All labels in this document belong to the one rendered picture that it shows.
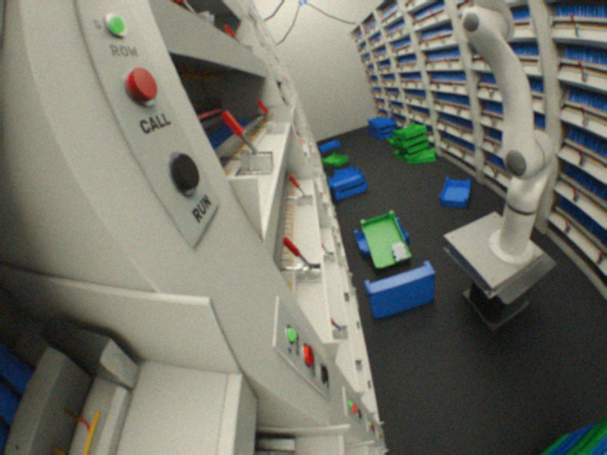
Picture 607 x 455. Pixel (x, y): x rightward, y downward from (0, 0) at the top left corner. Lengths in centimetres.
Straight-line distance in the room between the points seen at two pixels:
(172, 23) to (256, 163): 19
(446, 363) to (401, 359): 19
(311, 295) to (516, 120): 67
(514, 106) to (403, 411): 104
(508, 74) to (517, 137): 17
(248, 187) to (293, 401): 14
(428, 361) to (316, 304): 77
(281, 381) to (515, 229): 84
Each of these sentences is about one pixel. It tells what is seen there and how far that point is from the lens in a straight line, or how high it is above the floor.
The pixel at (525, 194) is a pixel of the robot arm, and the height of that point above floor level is 59.
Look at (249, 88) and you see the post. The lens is 76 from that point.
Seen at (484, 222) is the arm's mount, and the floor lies 34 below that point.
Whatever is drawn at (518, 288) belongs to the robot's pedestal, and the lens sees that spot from 96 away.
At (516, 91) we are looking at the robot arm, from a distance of 77.
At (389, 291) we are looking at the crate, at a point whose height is 18.
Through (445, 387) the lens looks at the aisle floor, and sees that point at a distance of 104.
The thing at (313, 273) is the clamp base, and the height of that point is 73.
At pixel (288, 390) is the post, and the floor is 86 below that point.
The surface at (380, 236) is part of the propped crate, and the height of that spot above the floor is 10.
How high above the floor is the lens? 100
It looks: 31 degrees down
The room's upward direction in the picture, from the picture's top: 24 degrees counter-clockwise
